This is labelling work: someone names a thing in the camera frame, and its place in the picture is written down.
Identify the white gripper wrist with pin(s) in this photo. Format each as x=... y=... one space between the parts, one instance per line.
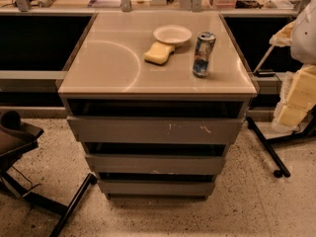
x=304 y=39

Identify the grey drawer cabinet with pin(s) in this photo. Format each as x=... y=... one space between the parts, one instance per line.
x=109 y=78

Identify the white pole with base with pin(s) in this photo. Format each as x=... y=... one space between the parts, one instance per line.
x=264 y=58

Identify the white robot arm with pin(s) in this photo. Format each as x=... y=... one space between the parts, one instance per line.
x=300 y=36

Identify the grey drawer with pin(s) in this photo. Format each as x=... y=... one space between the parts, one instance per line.
x=156 y=130
x=149 y=164
x=183 y=189

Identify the black stand right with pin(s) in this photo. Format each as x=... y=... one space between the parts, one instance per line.
x=308 y=133

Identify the blue silver drink can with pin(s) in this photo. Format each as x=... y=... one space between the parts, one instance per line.
x=204 y=48

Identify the grey top drawer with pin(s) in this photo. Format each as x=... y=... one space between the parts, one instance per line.
x=156 y=130

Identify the black stand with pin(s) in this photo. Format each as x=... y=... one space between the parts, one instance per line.
x=16 y=139
x=308 y=133

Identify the grey bottom drawer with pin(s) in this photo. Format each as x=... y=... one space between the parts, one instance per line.
x=183 y=189

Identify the yellow sponge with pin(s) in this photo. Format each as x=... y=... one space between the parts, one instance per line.
x=158 y=53

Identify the black stand left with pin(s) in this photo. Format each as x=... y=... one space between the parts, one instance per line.
x=16 y=139

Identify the white bowl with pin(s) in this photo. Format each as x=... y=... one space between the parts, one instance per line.
x=172 y=34

